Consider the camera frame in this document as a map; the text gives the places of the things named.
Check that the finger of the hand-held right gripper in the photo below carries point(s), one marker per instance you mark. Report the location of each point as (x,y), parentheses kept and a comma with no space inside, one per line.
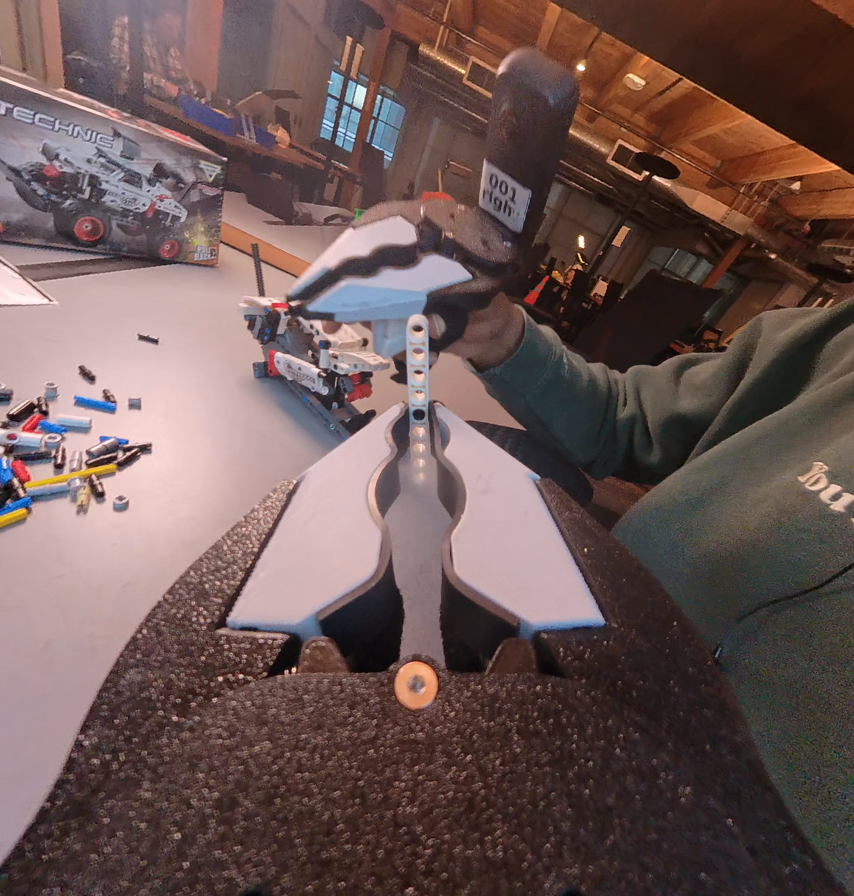
(360,245)
(399,287)

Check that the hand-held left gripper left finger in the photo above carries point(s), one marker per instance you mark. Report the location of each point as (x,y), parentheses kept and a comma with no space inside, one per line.
(308,546)

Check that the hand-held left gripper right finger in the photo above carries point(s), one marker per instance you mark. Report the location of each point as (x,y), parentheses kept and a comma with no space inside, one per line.
(518,546)

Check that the long white brick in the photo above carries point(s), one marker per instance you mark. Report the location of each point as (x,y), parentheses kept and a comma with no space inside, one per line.
(419,361)

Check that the toy brick vehicle model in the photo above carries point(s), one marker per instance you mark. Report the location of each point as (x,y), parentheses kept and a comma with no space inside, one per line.
(322,357)

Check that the person's right forearm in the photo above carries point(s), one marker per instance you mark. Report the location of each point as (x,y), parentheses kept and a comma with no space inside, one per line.
(637,406)

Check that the grey desk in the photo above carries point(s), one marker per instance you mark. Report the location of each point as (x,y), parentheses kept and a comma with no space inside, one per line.
(119,616)

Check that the person's right hand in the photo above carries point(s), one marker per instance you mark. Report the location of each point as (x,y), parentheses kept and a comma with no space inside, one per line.
(490,333)

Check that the wooden edged grey table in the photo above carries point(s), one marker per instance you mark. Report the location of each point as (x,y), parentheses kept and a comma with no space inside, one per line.
(280,224)

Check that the pile of small brick parts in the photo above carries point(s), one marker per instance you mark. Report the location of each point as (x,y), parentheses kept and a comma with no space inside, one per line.
(49,448)

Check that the toy set cardboard box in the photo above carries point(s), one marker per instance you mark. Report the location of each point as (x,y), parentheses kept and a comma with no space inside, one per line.
(91,168)

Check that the person's green sweater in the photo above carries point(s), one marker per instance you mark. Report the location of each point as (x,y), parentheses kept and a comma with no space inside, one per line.
(791,630)

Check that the white paper sheet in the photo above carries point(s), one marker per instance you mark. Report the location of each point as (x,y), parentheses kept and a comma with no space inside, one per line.
(7,277)

